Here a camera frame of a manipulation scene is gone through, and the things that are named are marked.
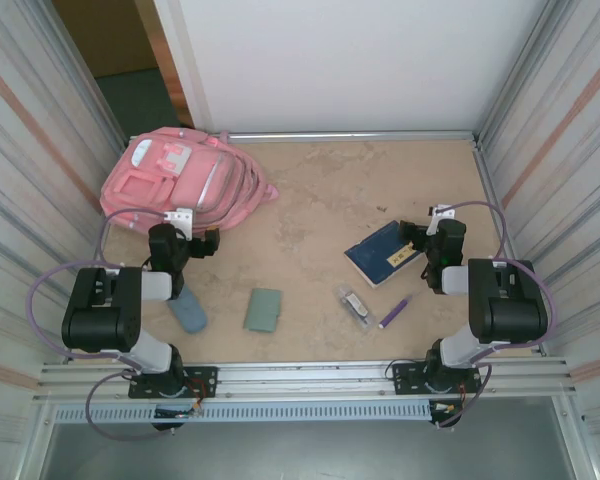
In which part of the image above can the dark blue book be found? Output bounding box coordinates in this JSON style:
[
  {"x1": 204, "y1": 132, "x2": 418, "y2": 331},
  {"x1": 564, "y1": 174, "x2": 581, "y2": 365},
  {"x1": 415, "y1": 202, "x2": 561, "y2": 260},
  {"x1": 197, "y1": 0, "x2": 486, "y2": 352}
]
[{"x1": 343, "y1": 219, "x2": 428, "y2": 290}]

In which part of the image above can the pink school backpack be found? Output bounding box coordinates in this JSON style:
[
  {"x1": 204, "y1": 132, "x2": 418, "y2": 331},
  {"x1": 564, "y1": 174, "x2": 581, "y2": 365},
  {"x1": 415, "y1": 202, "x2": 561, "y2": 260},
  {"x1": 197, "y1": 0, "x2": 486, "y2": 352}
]
[{"x1": 99, "y1": 127, "x2": 280, "y2": 234}]

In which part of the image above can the blue-grey glasses case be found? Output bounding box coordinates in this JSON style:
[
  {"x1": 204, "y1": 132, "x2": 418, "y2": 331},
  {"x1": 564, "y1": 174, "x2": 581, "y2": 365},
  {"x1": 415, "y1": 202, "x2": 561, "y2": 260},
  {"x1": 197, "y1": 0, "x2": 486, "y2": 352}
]
[{"x1": 167, "y1": 284, "x2": 209, "y2": 334}]

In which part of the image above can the purple marker pen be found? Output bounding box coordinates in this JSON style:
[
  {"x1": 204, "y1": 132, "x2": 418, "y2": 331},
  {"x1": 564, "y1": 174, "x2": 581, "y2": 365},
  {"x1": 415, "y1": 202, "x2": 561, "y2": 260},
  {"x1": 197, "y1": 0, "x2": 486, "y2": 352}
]
[{"x1": 377, "y1": 294, "x2": 415, "y2": 330}]

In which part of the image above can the green wallet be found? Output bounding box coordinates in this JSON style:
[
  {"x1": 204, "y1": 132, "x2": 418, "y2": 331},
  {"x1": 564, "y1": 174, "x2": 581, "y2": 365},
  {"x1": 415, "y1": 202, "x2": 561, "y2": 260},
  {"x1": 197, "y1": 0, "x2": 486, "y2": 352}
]
[{"x1": 243, "y1": 288, "x2": 284, "y2": 334}]

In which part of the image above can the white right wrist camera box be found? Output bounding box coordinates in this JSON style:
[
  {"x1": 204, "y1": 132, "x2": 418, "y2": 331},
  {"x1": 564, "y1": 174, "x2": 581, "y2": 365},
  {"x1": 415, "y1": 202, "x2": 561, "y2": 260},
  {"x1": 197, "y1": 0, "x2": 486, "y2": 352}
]
[{"x1": 427, "y1": 203, "x2": 456, "y2": 236}]

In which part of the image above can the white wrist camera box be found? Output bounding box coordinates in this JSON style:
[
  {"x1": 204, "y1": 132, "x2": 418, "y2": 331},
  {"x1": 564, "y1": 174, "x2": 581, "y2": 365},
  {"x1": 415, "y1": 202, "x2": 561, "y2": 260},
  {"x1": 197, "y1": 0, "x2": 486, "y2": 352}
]
[
  {"x1": 162, "y1": 207, "x2": 196, "y2": 234},
  {"x1": 427, "y1": 203, "x2": 456, "y2": 236}
]

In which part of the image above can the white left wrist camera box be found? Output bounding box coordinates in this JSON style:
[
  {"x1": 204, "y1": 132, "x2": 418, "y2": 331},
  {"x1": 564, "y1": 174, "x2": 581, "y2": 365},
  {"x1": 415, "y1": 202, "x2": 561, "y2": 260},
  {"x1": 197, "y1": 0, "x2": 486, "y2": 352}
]
[{"x1": 162, "y1": 207, "x2": 196, "y2": 234}]

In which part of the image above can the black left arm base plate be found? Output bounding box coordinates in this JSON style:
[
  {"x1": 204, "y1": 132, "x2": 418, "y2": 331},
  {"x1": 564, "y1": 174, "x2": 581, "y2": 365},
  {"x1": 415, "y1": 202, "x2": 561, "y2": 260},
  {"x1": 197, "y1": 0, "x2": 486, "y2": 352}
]
[{"x1": 128, "y1": 366, "x2": 219, "y2": 400}]

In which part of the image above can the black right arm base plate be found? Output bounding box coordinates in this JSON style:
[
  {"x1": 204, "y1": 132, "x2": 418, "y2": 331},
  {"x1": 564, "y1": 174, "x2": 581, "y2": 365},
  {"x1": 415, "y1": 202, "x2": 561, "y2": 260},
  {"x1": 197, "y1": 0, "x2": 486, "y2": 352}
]
[{"x1": 392, "y1": 362, "x2": 483, "y2": 397}]

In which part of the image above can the wide aluminium mounting rail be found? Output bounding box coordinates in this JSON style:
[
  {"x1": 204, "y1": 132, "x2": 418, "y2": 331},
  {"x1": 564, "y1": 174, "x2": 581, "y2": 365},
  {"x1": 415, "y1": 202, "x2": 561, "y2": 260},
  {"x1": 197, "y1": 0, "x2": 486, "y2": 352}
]
[{"x1": 32, "y1": 357, "x2": 579, "y2": 404}]

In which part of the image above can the grey slotted cable duct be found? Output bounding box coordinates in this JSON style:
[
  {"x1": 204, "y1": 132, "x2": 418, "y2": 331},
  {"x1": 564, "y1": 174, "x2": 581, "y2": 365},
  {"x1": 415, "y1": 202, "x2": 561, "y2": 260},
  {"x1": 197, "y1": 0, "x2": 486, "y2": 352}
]
[{"x1": 52, "y1": 402, "x2": 434, "y2": 425}]

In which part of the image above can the white door frame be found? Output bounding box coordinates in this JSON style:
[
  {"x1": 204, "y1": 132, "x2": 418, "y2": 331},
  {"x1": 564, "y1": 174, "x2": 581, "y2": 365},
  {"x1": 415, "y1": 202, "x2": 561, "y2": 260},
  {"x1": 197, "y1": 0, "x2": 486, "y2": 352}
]
[{"x1": 152, "y1": 0, "x2": 214, "y2": 134}]

